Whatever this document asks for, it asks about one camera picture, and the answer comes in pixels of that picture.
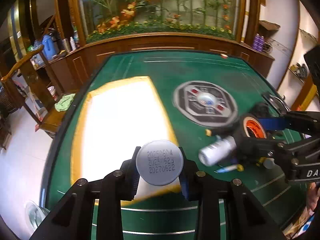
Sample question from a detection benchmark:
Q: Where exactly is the blue water jug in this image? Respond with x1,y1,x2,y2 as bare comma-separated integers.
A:
42,34,57,60

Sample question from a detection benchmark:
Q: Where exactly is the white cylindrical bottle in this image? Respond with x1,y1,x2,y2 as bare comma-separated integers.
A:
199,136,236,166

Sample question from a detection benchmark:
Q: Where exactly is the round mahjong table control panel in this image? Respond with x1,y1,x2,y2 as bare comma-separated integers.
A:
172,80,238,128

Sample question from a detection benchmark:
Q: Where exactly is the green cloth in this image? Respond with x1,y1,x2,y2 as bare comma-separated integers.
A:
54,93,75,112

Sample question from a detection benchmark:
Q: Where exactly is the wooden chair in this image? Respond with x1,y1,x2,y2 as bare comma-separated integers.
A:
1,45,65,138

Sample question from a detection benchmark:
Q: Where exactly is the small red white chip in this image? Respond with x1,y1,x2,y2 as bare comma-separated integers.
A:
220,54,228,59

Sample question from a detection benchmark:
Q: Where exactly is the grey metal can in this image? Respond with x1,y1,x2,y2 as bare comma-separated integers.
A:
136,140,184,186

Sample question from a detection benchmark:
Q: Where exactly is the blue and white marker pen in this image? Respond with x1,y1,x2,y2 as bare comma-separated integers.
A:
214,164,244,173

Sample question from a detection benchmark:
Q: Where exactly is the black tape roll orange core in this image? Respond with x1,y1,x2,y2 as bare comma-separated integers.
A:
240,114,267,139

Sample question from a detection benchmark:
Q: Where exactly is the purple bottles pack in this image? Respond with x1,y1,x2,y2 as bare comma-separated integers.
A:
252,34,265,52

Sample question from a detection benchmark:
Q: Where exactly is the artificial flower display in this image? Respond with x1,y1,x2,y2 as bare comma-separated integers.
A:
79,0,239,42

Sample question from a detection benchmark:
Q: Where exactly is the white tray with yellow rim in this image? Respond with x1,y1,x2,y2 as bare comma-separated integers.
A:
70,75,181,207

